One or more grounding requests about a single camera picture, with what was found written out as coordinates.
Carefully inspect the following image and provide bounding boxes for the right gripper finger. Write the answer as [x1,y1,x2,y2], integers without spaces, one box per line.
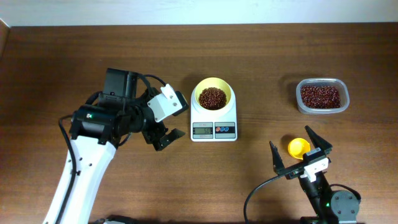
[305,126,333,154]
[269,141,285,174]

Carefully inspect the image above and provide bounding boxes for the yellow plastic measuring scoop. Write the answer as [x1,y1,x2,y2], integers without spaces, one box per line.
[288,138,311,160]

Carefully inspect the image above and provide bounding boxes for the red beans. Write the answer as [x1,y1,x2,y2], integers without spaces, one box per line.
[198,87,227,110]
[300,86,341,109]

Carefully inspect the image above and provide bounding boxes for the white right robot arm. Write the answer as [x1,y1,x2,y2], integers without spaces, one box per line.
[270,126,361,224]

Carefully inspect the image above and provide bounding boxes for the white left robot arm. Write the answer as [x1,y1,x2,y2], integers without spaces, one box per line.
[44,68,188,223]

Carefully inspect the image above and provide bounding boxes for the white digital kitchen scale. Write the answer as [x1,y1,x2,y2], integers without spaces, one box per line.
[190,78,238,142]

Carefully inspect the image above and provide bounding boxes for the yellow plastic bowl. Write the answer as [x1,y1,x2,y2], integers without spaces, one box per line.
[193,77,232,111]

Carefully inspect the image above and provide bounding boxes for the red beans in container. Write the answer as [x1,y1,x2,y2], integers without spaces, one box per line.
[300,86,341,109]

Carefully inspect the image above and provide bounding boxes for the clear plastic bean container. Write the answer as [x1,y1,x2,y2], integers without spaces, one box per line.
[296,78,350,114]

